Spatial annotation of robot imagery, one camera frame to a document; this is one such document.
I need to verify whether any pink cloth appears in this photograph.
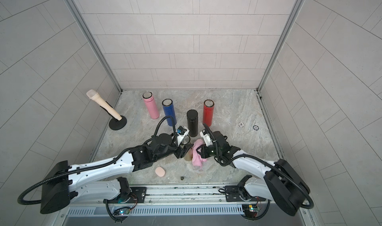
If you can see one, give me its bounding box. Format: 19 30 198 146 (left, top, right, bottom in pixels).
192 139 206 168

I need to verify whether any gold thermos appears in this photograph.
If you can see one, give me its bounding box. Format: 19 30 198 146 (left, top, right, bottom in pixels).
184 135 194 161

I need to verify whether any pink thermos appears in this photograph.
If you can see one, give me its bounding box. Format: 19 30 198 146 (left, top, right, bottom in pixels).
142 91 160 119

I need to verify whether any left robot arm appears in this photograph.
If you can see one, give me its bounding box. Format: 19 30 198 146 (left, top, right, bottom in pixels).
40 129 189 214

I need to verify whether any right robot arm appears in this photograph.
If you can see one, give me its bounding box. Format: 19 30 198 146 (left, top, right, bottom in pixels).
197 129 314 216

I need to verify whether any black thermos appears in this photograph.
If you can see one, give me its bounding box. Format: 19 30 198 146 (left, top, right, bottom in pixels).
187 109 199 137

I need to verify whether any blue thermos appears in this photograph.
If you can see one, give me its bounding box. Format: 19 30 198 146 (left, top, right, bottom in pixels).
162 98 177 127

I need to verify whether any red thermos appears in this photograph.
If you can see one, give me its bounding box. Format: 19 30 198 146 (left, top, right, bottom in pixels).
203 99 214 127

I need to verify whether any pink oval soap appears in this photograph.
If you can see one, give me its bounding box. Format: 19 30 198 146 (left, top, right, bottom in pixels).
155 166 166 177

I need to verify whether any beige microphone on black stand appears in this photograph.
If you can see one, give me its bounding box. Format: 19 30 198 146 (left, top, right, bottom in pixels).
86 89 127 131

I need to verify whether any right circuit board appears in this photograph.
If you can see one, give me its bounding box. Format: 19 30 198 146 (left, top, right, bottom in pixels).
242 205 260 217

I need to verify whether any circuit board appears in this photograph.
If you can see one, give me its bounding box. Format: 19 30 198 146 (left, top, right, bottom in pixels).
242 205 260 217
113 207 130 217

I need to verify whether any left circuit board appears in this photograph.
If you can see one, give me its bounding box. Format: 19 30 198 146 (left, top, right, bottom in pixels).
113 207 130 217

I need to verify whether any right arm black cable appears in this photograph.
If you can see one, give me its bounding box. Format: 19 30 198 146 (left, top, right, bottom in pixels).
202 124 314 209

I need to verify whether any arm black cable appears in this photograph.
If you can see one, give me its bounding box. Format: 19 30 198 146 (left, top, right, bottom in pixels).
202 124 314 209
17 115 179 206

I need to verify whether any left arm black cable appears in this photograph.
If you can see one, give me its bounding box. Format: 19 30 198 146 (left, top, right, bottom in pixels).
17 115 179 206

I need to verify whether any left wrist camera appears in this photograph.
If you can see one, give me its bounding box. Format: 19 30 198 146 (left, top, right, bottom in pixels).
177 126 191 146

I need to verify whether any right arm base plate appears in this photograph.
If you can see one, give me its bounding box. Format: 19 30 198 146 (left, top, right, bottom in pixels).
218 186 266 202

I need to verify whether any aluminium mounting rail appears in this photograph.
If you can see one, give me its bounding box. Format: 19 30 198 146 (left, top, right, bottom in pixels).
58 182 308 208

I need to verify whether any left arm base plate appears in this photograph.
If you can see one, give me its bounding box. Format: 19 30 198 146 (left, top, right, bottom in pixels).
108 187 147 204

